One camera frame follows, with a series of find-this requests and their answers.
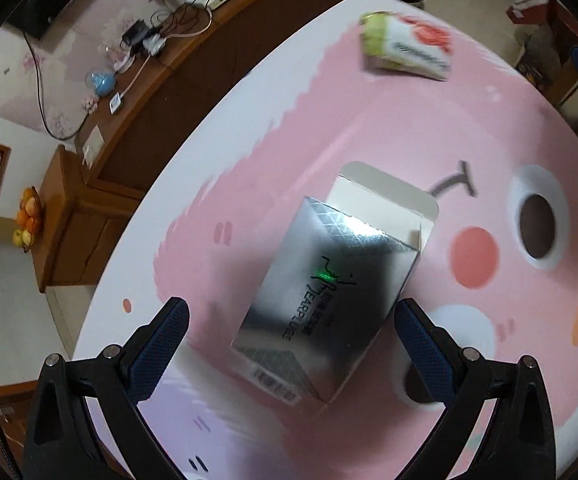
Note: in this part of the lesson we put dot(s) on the silver cardboard box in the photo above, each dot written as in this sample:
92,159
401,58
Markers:
329,290

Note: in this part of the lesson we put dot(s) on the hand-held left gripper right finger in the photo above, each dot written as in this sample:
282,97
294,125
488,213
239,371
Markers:
424,355

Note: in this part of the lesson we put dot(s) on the black flat television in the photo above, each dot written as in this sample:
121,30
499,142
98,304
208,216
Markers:
31,20

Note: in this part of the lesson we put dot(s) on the small pink figurine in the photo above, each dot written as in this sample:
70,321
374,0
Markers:
90,104

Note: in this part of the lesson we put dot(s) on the white red green packet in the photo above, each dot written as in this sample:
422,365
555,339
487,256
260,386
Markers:
409,45

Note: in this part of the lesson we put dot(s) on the wooden television cabinet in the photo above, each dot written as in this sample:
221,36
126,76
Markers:
94,240

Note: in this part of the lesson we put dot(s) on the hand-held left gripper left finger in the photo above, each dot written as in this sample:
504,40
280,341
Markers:
161,350

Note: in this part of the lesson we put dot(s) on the fruit bowl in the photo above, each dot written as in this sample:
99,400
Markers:
28,220

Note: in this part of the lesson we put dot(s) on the small white square device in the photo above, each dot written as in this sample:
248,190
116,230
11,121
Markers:
115,104

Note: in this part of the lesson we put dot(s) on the blue snow globe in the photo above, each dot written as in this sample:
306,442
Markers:
100,82

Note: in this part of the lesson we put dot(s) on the black charger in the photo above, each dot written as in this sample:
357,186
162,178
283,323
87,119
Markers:
134,32

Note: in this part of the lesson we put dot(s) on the grey notebook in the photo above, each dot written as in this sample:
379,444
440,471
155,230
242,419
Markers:
92,147

